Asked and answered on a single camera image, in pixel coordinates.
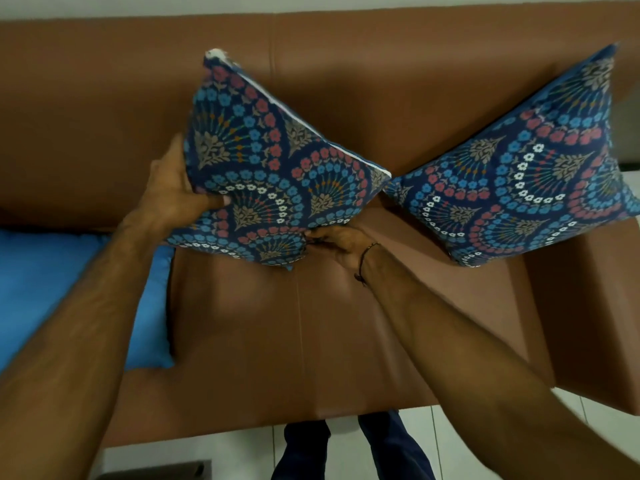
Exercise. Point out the person's right hand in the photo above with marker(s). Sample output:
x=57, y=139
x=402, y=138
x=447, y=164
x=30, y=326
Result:
x=342, y=244

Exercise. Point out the person's left hand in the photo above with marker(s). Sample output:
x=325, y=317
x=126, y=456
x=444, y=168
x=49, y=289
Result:
x=170, y=192

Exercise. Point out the person's right fingers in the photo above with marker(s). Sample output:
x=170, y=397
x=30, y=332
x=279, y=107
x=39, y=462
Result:
x=320, y=235

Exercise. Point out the person's left thumb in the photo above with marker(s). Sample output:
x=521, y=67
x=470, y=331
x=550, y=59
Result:
x=212, y=201

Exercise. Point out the blue floral patterned cushion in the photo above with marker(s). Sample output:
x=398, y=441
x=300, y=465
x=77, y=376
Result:
x=277, y=164
x=530, y=169

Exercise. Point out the person's right forearm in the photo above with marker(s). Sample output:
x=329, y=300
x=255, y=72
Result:
x=480, y=374

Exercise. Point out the person's left forearm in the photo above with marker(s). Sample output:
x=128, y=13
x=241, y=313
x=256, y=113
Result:
x=70, y=344

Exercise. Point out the brown leather sofa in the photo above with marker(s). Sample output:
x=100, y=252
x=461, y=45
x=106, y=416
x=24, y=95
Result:
x=320, y=244

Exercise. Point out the plain blue cushion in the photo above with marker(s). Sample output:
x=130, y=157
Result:
x=75, y=299

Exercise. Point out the person's dark blue trousers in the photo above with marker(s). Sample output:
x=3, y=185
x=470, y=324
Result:
x=350, y=447

